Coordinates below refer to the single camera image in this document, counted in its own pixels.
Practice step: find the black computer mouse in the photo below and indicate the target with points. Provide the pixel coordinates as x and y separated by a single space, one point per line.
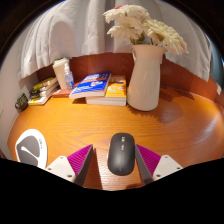
121 155

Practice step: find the red book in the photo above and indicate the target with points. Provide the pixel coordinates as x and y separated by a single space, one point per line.
61 92

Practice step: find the black and yellow book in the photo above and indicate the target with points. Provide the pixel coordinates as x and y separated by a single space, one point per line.
45 83

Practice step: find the cream tumbler cup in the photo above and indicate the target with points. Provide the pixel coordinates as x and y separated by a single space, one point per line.
60 71

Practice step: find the white and grey mouse pad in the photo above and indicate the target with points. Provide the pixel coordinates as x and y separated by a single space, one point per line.
30 148

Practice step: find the green mug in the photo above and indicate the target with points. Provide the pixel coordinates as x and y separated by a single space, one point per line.
22 102

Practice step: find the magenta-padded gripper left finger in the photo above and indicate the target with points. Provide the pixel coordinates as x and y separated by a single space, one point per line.
60 167

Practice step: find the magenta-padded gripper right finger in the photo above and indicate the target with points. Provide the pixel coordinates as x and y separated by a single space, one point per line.
168 166

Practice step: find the cream ceramic vase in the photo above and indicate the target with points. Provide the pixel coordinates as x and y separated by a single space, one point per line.
145 83

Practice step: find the white-edged book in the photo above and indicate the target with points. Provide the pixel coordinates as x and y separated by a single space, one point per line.
38 100

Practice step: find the white flower bouquet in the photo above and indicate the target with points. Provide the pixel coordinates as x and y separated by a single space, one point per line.
156 30

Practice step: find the clear spray bottle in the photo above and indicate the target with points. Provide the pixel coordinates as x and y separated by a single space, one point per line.
69 80

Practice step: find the white curtain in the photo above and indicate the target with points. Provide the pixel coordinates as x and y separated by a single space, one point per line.
73 30

